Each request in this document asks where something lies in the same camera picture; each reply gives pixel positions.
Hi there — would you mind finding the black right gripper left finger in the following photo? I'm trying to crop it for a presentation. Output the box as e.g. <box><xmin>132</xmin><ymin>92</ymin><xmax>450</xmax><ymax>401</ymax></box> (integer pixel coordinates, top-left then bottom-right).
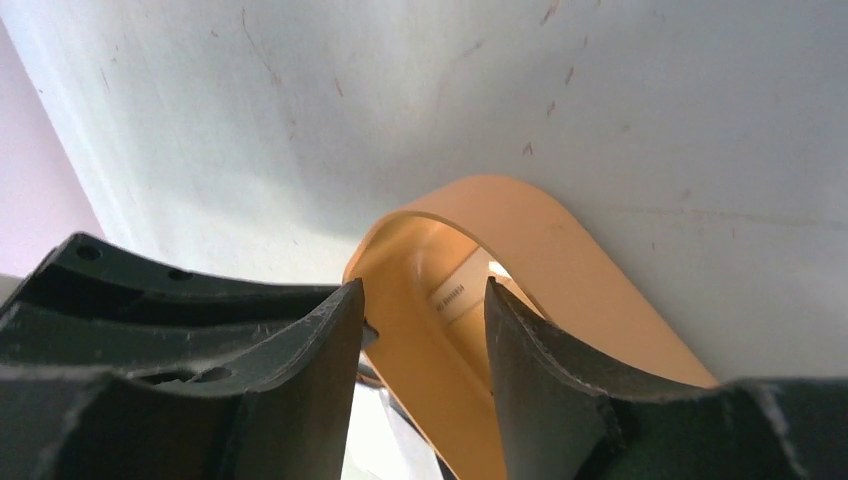
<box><xmin>1</xmin><ymin>281</ymin><xmax>364</xmax><ymax>479</ymax></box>

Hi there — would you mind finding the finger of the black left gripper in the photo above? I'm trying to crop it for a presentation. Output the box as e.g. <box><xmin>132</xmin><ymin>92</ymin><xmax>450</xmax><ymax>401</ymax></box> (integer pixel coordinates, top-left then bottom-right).
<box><xmin>1</xmin><ymin>233</ymin><xmax>375</xmax><ymax>371</ymax></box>

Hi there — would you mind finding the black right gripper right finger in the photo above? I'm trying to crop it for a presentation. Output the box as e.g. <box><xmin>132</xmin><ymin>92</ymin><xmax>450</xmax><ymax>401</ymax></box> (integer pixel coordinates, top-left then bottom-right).
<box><xmin>484</xmin><ymin>279</ymin><xmax>847</xmax><ymax>479</ymax></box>

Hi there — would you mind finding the brown leather card holder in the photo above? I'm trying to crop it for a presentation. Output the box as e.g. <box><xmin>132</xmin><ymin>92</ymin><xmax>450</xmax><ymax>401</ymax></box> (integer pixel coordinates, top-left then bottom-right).
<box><xmin>341</xmin><ymin>364</ymin><xmax>455</xmax><ymax>480</ymax></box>

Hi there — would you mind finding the orange plastic tray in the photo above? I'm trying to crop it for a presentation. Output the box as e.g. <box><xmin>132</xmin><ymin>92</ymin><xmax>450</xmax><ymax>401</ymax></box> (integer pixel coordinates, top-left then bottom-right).
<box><xmin>344</xmin><ymin>175</ymin><xmax>716</xmax><ymax>479</ymax></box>

